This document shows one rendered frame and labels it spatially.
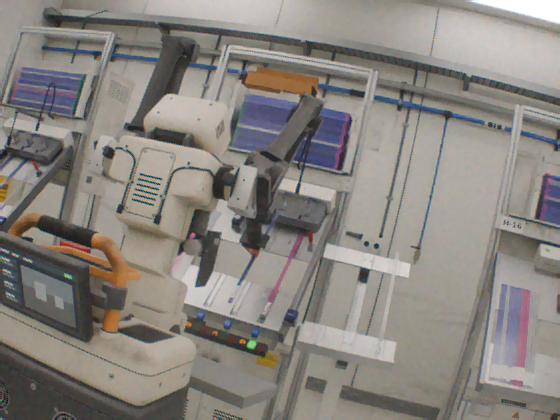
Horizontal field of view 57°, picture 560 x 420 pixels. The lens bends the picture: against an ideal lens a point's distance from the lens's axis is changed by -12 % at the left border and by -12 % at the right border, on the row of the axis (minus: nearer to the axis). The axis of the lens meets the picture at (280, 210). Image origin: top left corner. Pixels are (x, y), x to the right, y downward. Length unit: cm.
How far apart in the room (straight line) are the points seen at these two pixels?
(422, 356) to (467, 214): 103
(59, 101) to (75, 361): 222
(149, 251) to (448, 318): 285
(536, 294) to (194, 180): 157
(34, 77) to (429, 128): 265
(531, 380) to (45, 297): 169
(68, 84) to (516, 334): 255
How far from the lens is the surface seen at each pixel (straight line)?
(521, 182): 278
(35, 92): 337
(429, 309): 404
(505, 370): 219
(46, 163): 310
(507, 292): 244
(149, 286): 152
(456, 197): 405
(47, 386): 126
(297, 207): 251
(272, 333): 215
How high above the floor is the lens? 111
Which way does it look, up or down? 1 degrees up
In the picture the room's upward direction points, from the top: 14 degrees clockwise
